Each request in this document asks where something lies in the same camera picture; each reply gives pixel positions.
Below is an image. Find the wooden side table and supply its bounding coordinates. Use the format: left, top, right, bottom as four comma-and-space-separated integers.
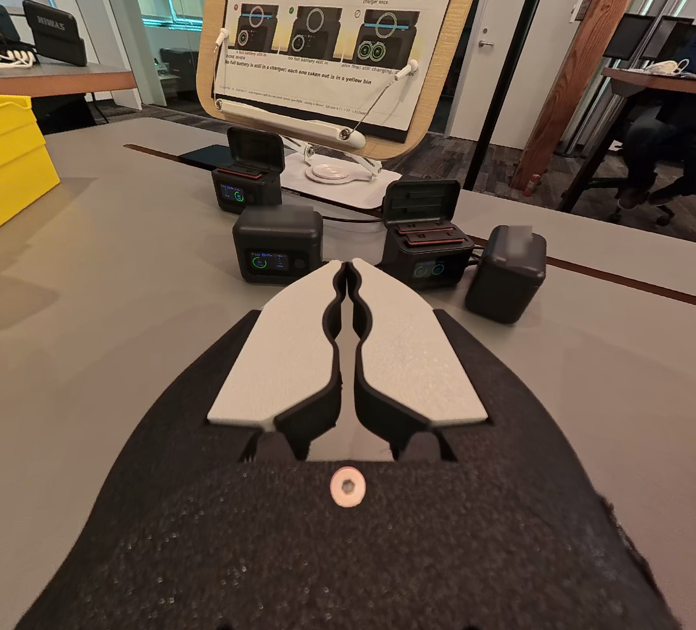
560, 65, 696, 213

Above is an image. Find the black metal leg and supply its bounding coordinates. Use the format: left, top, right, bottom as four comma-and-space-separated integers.
465, 0, 564, 191

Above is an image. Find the brown wooden post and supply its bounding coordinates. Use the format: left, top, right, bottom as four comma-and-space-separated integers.
511, 0, 665, 196

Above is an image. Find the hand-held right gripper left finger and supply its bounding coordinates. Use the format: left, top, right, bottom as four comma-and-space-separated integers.
207, 258, 347, 433

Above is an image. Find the white clip bar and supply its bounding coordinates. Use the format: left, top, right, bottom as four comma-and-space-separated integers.
215, 98, 367, 150

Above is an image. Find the wooden instruction board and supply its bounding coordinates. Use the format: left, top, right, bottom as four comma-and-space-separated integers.
196, 0, 496, 160

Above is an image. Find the black computer monitor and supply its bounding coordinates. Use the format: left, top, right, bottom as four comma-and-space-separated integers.
604, 13, 696, 64

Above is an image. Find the black battery charger case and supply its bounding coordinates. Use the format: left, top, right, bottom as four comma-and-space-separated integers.
466, 225, 548, 324
211, 127, 287, 215
232, 204, 325, 285
381, 180, 477, 289

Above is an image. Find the yellow plastic bin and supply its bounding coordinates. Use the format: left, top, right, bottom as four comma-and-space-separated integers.
0, 95, 62, 226

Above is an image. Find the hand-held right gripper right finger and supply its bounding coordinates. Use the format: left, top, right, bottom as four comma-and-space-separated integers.
352, 257, 489, 430

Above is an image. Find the wooden work table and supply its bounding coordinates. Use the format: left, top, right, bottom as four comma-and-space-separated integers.
0, 63, 138, 99

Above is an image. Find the thin grey cord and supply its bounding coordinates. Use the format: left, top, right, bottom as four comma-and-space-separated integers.
354, 62, 421, 141
214, 30, 232, 104

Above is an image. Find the dark flat mat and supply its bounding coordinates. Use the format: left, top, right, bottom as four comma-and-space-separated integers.
180, 144, 232, 171

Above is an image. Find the white base mat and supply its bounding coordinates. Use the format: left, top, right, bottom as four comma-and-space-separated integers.
281, 152, 402, 210

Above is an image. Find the white coiled cable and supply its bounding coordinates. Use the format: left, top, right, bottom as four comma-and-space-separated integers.
0, 43, 39, 69

